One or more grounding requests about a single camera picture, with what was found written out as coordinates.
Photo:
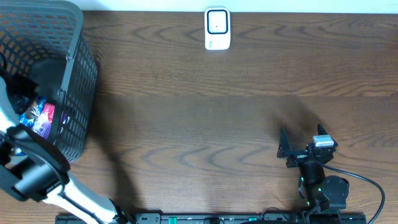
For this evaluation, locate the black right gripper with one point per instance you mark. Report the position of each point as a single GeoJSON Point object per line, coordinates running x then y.
{"type": "Point", "coordinates": [300, 155]}

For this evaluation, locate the red purple Carefree pack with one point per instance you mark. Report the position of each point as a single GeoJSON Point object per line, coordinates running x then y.
{"type": "Point", "coordinates": [43, 124]}

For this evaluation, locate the blue Oreo cookie pack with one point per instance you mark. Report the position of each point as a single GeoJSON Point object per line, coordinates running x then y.
{"type": "Point", "coordinates": [31, 115]}

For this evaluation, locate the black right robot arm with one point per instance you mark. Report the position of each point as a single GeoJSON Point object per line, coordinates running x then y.
{"type": "Point", "coordinates": [324, 193]}

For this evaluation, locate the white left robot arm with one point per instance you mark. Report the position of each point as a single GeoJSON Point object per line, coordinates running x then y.
{"type": "Point", "coordinates": [32, 168]}

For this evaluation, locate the white barcode scanner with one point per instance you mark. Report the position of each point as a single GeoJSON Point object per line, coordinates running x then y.
{"type": "Point", "coordinates": [217, 28]}

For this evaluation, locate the grey plastic mesh basket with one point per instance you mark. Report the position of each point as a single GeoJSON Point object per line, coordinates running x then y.
{"type": "Point", "coordinates": [43, 41]}

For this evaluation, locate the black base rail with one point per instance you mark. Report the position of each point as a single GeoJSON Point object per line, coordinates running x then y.
{"type": "Point", "coordinates": [273, 217]}

